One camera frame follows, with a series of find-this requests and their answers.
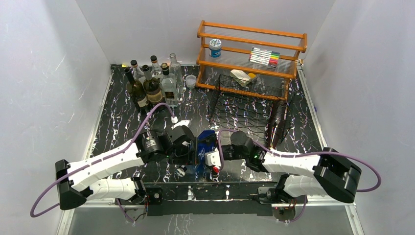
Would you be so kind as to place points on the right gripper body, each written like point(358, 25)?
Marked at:
point(229, 154)

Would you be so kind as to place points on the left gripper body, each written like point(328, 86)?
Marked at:
point(185, 156)

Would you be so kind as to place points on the blue glass bottle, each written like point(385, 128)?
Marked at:
point(206, 142)

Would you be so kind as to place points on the green wine bottle silver capsule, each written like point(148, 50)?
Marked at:
point(152, 87)

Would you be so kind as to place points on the square clear whisky bottle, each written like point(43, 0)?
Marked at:
point(169, 87)

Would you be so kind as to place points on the dark green wine bottle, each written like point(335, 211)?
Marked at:
point(136, 90)

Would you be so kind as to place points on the tall clear glass bottle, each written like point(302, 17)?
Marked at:
point(176, 71)

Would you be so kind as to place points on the round clear liquor bottle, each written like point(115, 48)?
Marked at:
point(156, 69)

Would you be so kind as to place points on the small clear bottle dark cap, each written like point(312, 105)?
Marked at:
point(137, 72)

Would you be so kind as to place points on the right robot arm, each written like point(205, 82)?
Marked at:
point(325, 173)

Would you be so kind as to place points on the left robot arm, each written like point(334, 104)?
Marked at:
point(87, 180)

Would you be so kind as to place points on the small clear plastic cup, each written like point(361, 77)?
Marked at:
point(190, 81)

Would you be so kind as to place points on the cream cardboard box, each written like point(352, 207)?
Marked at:
point(240, 77)

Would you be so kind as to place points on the orange wooden shelf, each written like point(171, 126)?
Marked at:
point(237, 42)

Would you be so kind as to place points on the pack of coloured markers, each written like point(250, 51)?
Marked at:
point(264, 57)

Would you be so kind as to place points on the blue lidded jar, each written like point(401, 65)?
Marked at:
point(215, 48)

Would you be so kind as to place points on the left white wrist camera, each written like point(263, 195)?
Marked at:
point(177, 123)

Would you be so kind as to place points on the black wire wine rack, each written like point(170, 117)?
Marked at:
point(248, 108)

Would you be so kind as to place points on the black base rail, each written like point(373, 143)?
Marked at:
point(203, 198)

